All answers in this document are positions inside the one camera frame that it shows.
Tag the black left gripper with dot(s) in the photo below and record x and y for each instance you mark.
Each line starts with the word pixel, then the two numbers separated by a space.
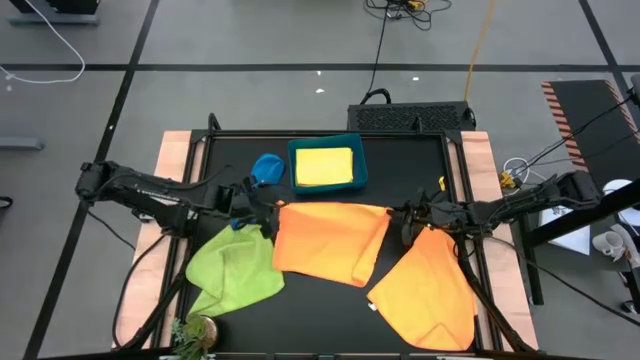
pixel 247 200

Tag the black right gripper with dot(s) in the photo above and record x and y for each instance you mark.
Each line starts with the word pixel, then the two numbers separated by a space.
pixel 430 212

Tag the orange microfiber towel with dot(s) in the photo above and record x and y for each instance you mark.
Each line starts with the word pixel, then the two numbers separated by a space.
pixel 325 240
pixel 425 295

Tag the yellow microfiber towel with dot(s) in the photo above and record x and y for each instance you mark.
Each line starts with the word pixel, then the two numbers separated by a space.
pixel 324 166

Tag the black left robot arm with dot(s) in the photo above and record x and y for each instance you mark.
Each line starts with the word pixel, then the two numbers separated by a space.
pixel 150 192

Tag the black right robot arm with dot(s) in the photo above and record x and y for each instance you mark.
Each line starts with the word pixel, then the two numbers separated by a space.
pixel 525 202

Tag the blue microfiber towel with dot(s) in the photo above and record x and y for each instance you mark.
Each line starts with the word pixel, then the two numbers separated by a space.
pixel 270 170

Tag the green microfiber towel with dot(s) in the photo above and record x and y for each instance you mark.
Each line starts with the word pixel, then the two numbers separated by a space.
pixel 230 270

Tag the yellow tape tag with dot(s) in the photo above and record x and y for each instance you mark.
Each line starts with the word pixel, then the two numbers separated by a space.
pixel 442 183

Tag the teal plastic bin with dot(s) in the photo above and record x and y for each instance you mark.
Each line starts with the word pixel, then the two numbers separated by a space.
pixel 361 165

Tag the black perforated computer case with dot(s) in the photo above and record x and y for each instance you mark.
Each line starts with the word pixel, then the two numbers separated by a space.
pixel 410 117

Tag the small potted plant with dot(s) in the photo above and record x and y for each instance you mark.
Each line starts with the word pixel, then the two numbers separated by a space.
pixel 192 335

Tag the white paper sheet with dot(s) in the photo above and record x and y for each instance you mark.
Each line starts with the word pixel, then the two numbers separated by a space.
pixel 572 239

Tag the black stand beam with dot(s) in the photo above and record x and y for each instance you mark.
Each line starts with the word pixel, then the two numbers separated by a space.
pixel 590 214

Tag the black mat striped edges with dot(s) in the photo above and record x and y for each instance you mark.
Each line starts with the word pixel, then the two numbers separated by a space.
pixel 580 105

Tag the white mug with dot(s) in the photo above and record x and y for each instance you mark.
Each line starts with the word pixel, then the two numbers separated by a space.
pixel 610 245

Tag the white round cap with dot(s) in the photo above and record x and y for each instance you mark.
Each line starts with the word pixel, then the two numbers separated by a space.
pixel 617 186

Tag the grey floor bar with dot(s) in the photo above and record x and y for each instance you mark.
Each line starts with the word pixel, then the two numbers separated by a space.
pixel 20 144

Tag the grey desk foot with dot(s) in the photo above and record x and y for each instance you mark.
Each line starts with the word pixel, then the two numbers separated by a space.
pixel 55 20

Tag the black metal table frame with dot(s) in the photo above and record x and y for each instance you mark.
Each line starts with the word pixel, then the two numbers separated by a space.
pixel 240 134

